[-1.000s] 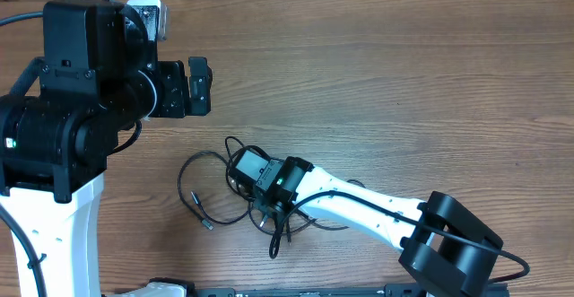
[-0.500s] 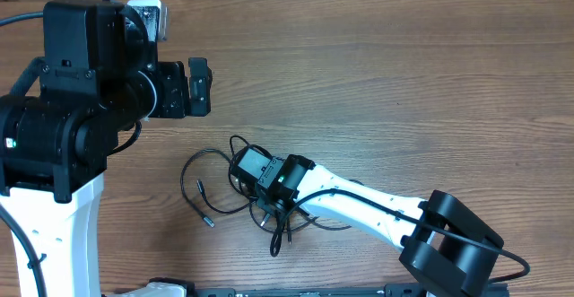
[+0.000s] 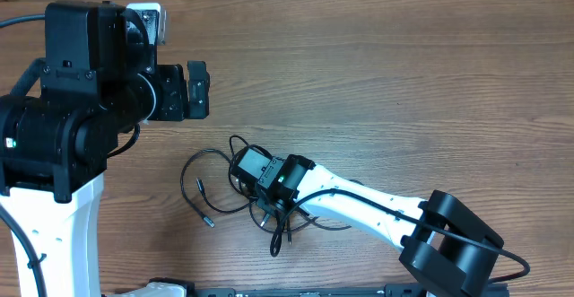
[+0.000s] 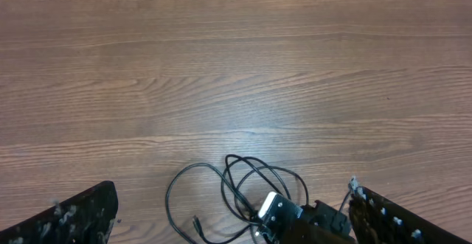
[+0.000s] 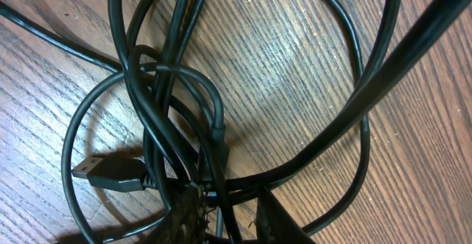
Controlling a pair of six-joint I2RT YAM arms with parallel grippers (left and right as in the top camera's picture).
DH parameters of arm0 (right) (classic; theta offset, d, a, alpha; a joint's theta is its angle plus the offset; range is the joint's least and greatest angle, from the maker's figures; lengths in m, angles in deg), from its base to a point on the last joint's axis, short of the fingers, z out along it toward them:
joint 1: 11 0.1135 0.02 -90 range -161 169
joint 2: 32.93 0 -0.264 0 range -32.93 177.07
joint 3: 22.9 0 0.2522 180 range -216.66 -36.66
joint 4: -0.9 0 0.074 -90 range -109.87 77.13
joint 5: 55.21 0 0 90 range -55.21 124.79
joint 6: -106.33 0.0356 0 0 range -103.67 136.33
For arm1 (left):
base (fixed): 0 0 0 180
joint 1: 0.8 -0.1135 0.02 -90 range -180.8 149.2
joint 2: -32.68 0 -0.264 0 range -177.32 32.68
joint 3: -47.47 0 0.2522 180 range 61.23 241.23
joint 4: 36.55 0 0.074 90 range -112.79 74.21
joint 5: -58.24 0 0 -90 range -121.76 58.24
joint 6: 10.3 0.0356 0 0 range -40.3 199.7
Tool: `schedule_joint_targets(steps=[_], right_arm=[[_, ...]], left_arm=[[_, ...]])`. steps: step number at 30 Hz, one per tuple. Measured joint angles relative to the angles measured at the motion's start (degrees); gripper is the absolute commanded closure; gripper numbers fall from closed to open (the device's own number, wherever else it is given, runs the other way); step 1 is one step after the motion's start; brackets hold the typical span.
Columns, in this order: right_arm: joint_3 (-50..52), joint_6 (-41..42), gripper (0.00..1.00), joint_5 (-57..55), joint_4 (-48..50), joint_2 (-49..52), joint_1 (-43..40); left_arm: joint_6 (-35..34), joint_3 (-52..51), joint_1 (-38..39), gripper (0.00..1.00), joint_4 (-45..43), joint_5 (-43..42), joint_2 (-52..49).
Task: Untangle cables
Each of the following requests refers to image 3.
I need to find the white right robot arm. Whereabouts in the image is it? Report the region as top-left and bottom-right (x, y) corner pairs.
(255, 155), (504, 296)

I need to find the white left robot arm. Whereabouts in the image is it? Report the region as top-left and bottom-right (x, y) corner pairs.
(1, 1), (210, 296)

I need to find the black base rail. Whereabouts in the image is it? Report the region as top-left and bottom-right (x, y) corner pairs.
(102, 277), (510, 297)

